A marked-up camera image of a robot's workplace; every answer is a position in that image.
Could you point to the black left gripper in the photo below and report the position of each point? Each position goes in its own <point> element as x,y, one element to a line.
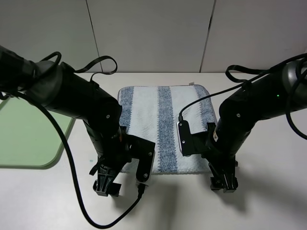
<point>108,139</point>

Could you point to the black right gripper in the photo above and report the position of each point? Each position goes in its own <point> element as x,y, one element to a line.
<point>223,142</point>

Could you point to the blue white striped towel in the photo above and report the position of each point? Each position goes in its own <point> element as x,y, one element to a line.
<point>151,112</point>

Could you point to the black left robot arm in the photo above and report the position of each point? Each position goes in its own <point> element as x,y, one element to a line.
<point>54,86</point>

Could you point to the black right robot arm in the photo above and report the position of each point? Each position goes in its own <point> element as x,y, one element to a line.
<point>276,94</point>

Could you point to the green plastic tray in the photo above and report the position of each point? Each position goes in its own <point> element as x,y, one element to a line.
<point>27,138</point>

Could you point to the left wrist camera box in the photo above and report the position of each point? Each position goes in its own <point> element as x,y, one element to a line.
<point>143,150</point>

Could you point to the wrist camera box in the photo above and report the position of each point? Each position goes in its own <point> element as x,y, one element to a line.
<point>143,150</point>
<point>190,144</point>

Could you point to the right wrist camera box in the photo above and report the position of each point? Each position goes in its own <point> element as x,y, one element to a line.
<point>190,144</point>

